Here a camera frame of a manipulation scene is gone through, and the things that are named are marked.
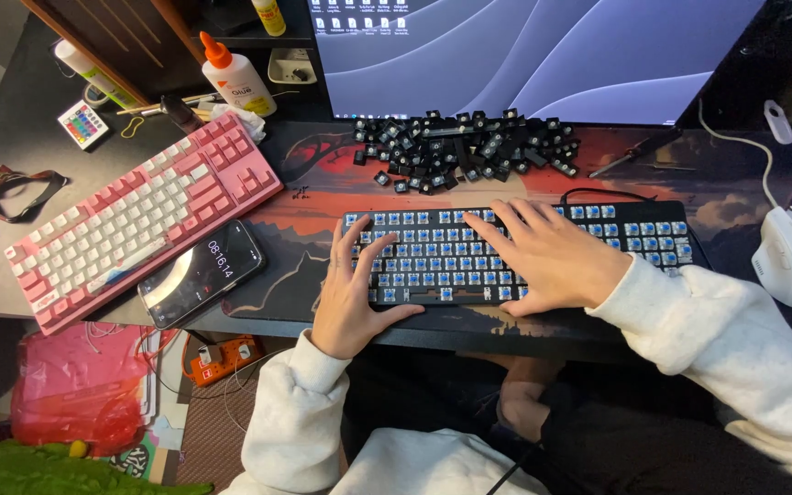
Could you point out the person's right hand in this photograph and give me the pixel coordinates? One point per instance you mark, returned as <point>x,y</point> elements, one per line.
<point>561,268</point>

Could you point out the person's left hand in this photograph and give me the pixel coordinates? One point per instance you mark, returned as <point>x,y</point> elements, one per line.
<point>344,309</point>

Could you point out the black keyboard with blue switches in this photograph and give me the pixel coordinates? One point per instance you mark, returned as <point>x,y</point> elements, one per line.
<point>437,258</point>

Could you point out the red landscape desk mat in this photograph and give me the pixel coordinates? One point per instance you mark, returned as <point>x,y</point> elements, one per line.
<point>643,179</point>

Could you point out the orange power strip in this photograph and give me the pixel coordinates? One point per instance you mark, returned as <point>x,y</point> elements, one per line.
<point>224,359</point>

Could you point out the black screwdriver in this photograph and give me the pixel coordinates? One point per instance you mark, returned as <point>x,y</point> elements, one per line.
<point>633,155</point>

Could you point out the person's knee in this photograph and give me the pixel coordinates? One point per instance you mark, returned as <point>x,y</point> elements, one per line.
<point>523,399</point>

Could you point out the black smartphone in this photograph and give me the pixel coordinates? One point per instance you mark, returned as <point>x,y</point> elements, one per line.
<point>200,275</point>

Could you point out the pile of black keycaps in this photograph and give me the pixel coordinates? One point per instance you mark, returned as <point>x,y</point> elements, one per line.
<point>465,151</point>

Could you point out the person's white sweater body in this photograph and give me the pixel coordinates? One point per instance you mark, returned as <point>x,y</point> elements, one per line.
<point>430,464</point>

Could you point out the person's black shorts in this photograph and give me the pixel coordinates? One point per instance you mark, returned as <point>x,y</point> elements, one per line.
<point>643,447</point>

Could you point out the crumpled white tissue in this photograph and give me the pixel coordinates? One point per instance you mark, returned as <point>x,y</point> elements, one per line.
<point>245,122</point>

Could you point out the computer monitor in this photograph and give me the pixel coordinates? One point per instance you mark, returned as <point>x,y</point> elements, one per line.
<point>540,55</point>

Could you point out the pink and white keyboard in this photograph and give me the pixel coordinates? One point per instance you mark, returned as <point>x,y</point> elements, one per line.
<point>138,220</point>

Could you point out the white small tray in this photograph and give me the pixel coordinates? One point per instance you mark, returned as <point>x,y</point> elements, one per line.
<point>291,67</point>

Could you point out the white glue bottle orange cap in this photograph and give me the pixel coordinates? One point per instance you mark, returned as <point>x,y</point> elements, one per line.
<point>238,79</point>

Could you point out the white keycap puller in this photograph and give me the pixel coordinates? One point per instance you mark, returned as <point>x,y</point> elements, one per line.
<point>779,122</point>

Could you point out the red plastic bag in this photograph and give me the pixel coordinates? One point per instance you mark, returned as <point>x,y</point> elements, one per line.
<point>80,392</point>

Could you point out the yellow rubber band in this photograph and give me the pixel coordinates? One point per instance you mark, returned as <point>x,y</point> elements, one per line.
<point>132,126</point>

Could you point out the yellow bottle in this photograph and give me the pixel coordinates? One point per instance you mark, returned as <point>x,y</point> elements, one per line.
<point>269,15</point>

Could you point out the white remote with coloured buttons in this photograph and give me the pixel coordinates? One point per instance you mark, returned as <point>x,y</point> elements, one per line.
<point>83,125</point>

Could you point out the tape roll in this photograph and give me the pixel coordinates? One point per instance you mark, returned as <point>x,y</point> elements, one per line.
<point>95,95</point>

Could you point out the white and green tube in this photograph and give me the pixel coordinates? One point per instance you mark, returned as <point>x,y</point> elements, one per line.
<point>93,72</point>

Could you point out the green plush toy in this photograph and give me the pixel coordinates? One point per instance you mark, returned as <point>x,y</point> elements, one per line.
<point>38,471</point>

